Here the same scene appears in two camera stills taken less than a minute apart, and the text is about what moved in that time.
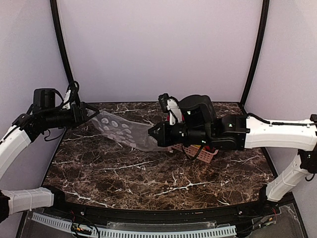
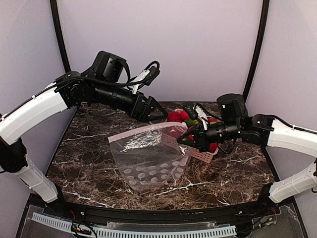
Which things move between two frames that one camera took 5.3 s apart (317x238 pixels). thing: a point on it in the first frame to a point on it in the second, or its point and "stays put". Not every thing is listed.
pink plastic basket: (193, 151) stays put
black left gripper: (82, 113) to (141, 108)
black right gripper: (166, 134) to (200, 136)
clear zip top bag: (132, 135) to (151, 156)
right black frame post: (257, 51) stays put
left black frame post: (74, 92) stays put
